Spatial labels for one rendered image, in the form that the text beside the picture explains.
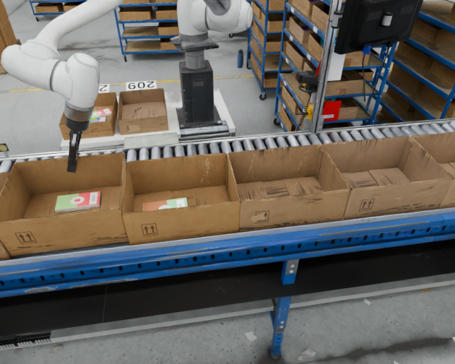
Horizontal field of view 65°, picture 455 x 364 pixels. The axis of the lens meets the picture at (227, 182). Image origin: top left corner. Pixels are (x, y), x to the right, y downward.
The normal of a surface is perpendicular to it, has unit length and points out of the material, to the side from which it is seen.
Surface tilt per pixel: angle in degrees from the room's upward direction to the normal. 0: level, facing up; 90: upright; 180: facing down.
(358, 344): 0
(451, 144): 90
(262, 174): 89
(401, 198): 91
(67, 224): 94
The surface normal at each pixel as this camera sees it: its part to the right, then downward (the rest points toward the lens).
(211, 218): 0.17, 0.62
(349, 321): 0.00, -0.78
